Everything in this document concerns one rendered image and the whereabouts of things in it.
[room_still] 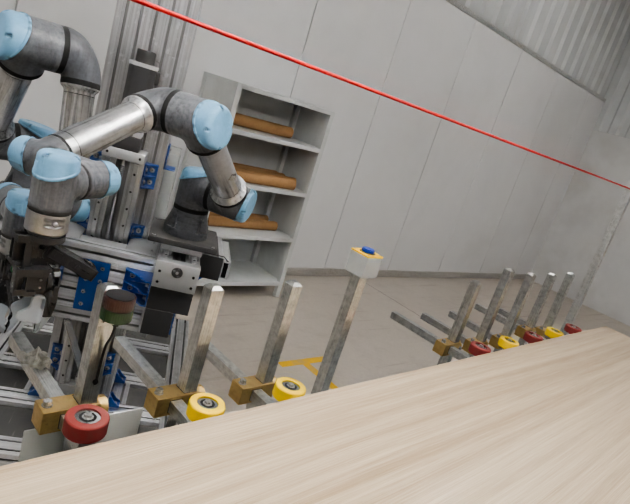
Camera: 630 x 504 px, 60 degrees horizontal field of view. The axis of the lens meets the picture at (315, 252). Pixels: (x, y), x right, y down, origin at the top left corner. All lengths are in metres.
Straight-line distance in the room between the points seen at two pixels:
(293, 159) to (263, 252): 0.84
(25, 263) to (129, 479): 0.43
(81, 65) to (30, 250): 0.59
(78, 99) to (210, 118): 0.35
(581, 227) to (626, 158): 1.12
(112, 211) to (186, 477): 1.13
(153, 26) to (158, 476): 1.42
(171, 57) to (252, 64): 2.38
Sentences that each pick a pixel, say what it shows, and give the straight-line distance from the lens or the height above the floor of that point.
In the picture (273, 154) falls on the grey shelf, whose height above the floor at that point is 1.08.
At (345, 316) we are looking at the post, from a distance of 1.64.
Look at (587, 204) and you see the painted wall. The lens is 9.01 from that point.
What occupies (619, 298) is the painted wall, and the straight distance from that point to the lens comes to 8.82.
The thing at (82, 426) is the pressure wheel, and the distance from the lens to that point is 1.14.
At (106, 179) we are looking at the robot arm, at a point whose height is 1.32.
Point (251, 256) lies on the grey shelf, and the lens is 4.81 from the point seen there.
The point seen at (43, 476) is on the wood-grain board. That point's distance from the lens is 1.04.
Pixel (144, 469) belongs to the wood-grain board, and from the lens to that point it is 1.07.
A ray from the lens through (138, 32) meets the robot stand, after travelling 2.00.
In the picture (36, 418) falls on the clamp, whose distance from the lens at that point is 1.26.
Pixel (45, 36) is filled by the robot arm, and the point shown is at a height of 1.53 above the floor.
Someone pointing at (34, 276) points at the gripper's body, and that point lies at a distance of 1.14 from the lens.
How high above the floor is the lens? 1.58
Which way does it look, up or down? 15 degrees down
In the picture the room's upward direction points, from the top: 18 degrees clockwise
